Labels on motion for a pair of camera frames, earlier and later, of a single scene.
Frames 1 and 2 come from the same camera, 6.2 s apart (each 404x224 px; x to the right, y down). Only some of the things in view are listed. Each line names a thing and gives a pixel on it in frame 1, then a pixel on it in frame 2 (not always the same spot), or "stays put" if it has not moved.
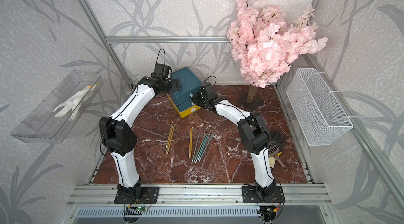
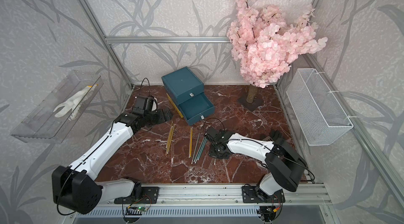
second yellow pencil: [190, 142] stays put
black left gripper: [177, 87] to [162, 118]
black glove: [279, 138] stays put
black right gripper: [194, 96] to [210, 154]
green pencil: [195, 148] stays put
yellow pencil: [171, 140] stays put
